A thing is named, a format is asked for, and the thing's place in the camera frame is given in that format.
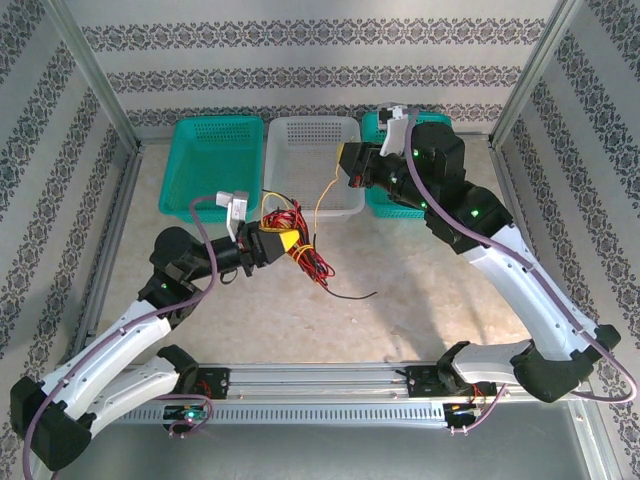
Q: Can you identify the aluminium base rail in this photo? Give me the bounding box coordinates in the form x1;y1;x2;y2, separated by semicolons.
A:
114;362;591;401

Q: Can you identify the white plastic basket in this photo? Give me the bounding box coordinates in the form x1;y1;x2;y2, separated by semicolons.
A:
260;115;367;224

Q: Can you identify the aluminium side rail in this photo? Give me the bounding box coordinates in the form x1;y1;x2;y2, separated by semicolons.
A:
69;142;146;361
489;142;581;364

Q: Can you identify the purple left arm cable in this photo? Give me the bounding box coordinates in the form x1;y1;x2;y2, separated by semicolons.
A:
22;195;221;480

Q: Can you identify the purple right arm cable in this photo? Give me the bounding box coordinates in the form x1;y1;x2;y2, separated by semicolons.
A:
403;105;640;435

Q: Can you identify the aluminium frame post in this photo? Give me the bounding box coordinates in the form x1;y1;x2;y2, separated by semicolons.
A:
42;0;144;151
489;0;591;149

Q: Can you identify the small circuit board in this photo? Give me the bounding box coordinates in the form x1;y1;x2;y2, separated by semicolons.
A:
443;402;484;417
163;405;209;421

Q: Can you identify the yellow cable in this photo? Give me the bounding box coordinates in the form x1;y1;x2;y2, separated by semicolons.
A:
260;192;317;265
313;130;359;225

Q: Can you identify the teal plastic basket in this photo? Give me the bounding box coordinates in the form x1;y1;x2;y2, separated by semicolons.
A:
360;110;454;220
158;115;265;225

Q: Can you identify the slotted metal cable duct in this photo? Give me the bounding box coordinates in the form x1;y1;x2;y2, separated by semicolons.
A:
107;401;501;426

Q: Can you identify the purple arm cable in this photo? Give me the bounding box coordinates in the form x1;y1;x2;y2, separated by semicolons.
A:
403;105;640;435
22;195;221;480

